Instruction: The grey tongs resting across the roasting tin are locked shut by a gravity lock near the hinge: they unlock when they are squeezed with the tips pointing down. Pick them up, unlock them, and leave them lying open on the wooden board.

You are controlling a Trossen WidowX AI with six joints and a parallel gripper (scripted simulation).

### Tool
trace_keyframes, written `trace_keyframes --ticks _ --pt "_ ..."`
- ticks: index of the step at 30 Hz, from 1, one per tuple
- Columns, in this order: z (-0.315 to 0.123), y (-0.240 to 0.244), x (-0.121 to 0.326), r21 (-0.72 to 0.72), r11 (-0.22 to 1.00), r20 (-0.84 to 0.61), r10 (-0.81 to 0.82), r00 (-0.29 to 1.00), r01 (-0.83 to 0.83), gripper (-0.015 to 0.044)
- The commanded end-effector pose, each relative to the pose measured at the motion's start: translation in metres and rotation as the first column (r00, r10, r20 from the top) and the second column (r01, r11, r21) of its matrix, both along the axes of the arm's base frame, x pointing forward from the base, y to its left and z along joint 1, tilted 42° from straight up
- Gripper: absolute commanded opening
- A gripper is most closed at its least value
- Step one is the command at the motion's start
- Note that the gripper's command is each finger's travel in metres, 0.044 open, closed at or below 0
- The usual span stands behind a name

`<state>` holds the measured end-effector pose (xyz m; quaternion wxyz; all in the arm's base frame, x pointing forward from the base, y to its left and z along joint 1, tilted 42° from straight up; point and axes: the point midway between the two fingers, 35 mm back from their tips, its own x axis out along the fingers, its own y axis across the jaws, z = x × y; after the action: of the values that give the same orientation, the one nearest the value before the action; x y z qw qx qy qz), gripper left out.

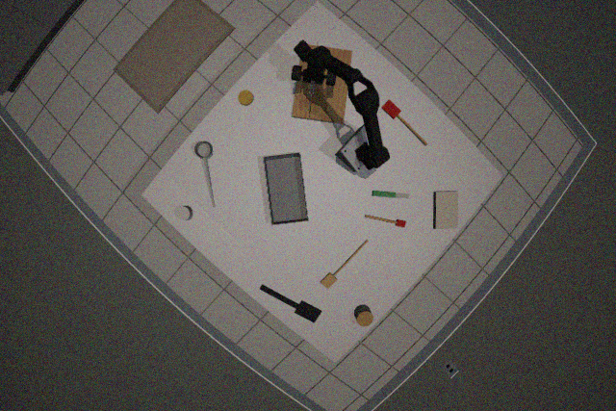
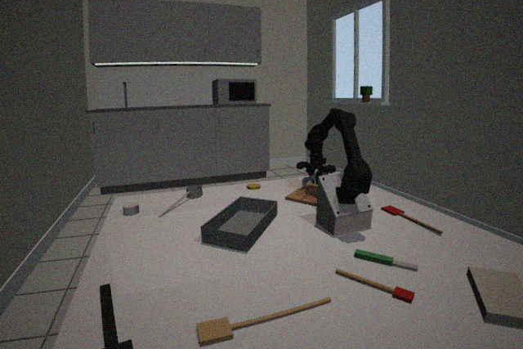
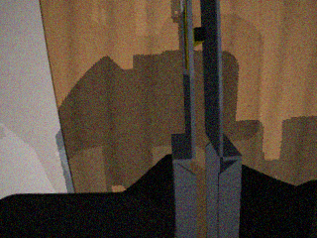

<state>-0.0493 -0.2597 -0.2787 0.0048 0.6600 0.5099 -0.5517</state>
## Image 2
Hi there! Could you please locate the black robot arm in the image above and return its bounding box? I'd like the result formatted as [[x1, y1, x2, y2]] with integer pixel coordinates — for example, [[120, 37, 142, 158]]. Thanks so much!
[[305, 108, 372, 204]]

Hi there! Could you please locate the red spatula with wooden handle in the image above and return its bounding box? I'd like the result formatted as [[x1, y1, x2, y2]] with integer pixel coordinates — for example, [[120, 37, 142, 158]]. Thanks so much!
[[381, 205, 442, 235]]

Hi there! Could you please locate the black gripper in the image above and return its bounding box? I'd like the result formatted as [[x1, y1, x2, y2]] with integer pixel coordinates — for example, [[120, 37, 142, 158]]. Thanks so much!
[[297, 153, 336, 185]]

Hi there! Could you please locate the black spatula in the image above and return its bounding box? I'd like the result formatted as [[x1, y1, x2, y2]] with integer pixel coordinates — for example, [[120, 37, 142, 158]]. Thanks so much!
[[100, 284, 133, 349]]

